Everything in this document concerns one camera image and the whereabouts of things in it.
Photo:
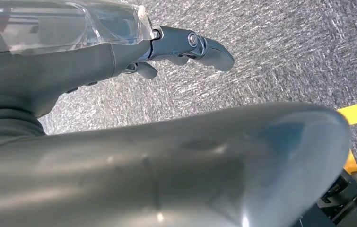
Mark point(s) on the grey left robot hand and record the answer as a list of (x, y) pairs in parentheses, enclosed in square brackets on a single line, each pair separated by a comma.
[(165, 172)]

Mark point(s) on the black robot foot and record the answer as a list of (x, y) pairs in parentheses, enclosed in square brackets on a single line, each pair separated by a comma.
[(344, 200)]

